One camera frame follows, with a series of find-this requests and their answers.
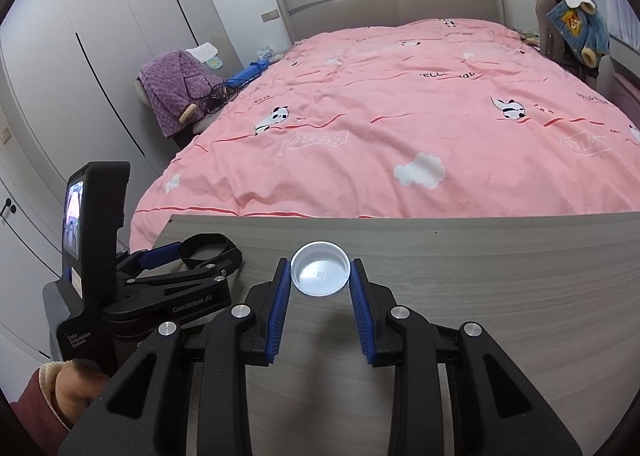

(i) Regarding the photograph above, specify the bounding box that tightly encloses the white plastic lid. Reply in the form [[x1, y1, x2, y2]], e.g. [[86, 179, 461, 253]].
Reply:
[[291, 242, 350, 297]]

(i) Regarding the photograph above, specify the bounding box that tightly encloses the grey perforated trash basket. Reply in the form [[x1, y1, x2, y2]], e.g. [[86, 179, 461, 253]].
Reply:
[[42, 282, 68, 361]]

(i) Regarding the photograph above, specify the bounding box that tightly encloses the person's left hand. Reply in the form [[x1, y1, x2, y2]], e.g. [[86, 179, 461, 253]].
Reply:
[[53, 362, 110, 426]]

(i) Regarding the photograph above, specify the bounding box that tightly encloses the grey bedside chair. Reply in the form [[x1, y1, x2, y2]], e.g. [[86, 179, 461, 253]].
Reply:
[[133, 42, 231, 150]]

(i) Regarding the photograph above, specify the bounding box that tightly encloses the purple fuzzy garment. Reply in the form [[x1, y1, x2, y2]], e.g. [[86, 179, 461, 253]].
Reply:
[[138, 49, 225, 138]]

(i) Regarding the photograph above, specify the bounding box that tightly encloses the pink patterned duvet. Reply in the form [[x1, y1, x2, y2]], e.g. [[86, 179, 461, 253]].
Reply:
[[129, 19, 639, 250]]

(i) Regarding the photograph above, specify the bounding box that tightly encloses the white wardrobe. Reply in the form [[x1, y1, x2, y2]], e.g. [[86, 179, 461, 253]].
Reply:
[[0, 0, 244, 217]]

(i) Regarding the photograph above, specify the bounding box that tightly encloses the brown chair by window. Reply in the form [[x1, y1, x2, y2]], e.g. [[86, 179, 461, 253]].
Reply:
[[536, 0, 606, 89]]

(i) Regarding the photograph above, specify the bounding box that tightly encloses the blue denim bear jacket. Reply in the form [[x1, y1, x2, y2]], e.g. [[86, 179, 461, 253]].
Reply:
[[547, 0, 610, 70]]

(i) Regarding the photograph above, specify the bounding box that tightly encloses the black ring band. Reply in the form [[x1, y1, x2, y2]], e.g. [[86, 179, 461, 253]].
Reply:
[[178, 233, 243, 276]]

